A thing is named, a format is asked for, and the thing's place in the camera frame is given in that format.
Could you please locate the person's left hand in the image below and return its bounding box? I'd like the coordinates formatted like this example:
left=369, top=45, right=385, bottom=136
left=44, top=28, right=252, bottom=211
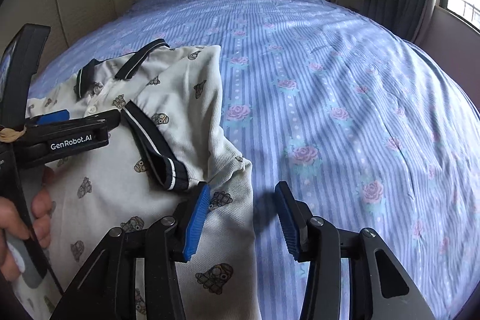
left=0, top=167, right=54, bottom=281

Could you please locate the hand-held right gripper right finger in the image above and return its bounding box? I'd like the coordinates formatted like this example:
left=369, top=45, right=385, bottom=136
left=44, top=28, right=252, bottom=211
left=274, top=181, right=432, bottom=320

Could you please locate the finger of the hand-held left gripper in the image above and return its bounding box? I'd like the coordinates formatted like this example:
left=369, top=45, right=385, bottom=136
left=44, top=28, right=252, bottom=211
left=35, top=110, right=72, bottom=126
left=24, top=109, right=121, bottom=136

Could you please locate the blue floral bed sheet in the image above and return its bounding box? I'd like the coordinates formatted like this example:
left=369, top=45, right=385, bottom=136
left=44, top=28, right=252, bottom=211
left=28, top=0, right=480, bottom=320

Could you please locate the white printed polo shirt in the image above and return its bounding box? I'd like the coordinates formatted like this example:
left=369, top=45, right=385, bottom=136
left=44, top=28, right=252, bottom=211
left=24, top=39, right=257, bottom=320

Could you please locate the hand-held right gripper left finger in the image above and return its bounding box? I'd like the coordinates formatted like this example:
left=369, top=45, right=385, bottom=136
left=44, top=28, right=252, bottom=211
left=50, top=182, right=211, bottom=320

